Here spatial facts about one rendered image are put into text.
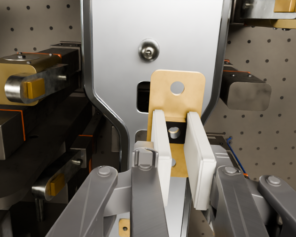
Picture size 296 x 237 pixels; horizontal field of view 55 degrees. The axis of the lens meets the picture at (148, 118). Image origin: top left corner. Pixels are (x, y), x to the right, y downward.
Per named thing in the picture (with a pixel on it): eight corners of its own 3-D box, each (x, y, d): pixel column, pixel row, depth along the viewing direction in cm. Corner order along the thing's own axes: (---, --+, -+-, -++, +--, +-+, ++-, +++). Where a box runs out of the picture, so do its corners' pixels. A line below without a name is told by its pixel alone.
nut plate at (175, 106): (191, 176, 23) (193, 184, 22) (144, 173, 23) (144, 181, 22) (206, 72, 20) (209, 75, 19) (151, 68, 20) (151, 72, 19)
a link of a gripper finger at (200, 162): (201, 160, 14) (217, 161, 14) (187, 110, 20) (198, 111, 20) (193, 210, 15) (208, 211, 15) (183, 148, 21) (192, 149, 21)
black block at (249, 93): (236, 79, 76) (284, 114, 48) (199, 77, 76) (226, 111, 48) (239, 59, 74) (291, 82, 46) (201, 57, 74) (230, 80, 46)
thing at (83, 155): (109, 117, 80) (86, 169, 52) (98, 116, 80) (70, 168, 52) (109, 103, 78) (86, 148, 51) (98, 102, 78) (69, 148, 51)
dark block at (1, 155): (81, 87, 77) (5, 161, 37) (55, 86, 77) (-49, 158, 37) (81, 69, 75) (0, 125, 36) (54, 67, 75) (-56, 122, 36)
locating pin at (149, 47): (158, 59, 46) (159, 65, 40) (138, 58, 46) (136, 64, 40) (159, 38, 45) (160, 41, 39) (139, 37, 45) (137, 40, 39)
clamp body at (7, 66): (92, 67, 75) (39, 108, 40) (51, 64, 75) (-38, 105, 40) (91, 41, 73) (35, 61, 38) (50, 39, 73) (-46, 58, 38)
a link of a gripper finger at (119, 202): (155, 219, 13) (89, 217, 13) (152, 162, 18) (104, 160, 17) (157, 192, 12) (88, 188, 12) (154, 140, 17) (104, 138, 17)
